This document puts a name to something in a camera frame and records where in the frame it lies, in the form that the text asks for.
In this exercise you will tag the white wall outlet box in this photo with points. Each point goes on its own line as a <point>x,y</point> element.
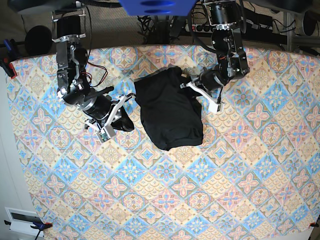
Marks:
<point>22,220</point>

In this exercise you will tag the patterned tablecloth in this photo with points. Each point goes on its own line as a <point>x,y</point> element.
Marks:
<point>255,176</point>

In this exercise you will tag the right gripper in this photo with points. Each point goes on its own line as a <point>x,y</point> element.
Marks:
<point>100,107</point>

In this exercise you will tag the black orange bottom clamp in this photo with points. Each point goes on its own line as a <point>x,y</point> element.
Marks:
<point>37,226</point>

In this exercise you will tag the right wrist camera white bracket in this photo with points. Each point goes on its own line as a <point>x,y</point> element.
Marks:
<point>103,129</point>

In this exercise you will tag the blue table clamp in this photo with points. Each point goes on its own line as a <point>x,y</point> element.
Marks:
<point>6,62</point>

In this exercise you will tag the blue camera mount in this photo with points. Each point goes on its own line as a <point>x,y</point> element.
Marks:
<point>157,7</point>

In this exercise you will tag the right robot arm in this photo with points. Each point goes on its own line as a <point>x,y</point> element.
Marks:
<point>69,22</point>

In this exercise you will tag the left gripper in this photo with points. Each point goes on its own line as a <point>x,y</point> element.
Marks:
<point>212,80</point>

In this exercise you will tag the white power strip red switch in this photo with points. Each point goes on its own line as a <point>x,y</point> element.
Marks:
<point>202,28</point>

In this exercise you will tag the round black speaker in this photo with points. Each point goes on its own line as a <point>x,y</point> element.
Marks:
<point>38,41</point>

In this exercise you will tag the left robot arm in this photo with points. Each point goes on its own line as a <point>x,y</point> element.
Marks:
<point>229,23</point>

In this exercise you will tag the black t-shirt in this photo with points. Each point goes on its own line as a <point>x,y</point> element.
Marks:
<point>171,116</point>

